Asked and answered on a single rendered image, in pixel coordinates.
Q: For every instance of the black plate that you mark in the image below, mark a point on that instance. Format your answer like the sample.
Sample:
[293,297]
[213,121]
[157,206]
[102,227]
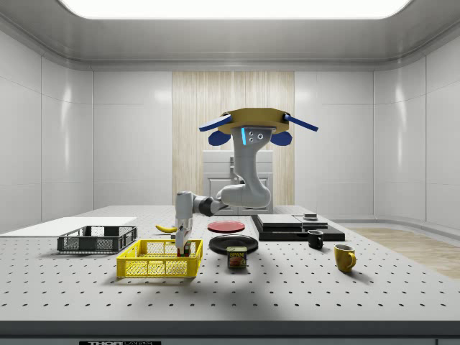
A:
[233,241]

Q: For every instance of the white cabinet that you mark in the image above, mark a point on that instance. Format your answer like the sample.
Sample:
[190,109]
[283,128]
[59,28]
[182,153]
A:
[215,179]

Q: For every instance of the banana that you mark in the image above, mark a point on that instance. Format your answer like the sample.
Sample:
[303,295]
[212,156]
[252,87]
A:
[165,228]

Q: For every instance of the black mug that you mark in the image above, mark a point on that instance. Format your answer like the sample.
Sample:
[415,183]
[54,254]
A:
[315,240]

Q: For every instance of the puzzle cube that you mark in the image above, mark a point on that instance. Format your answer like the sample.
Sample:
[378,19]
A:
[187,249]

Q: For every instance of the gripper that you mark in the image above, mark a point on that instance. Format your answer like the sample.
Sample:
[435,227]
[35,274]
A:
[183,227]

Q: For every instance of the yellow basket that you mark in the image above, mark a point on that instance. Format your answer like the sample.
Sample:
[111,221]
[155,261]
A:
[158,267]

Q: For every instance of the white board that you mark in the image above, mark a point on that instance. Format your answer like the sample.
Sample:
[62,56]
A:
[54,225]

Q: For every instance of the flat-sided can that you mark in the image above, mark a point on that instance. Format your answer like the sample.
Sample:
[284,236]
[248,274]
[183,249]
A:
[236,258]

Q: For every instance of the yellow mug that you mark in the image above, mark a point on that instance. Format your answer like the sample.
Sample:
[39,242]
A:
[343,258]

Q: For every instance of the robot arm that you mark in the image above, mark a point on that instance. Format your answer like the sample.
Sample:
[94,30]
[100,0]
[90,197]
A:
[246,172]

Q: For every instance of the red plate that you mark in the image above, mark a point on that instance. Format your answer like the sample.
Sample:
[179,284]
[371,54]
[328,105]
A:
[226,226]

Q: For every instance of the dark grey basket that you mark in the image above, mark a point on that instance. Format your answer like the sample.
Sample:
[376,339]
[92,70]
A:
[90,243]

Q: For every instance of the black stove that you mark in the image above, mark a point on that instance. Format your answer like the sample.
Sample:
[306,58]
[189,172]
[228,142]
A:
[287,230]

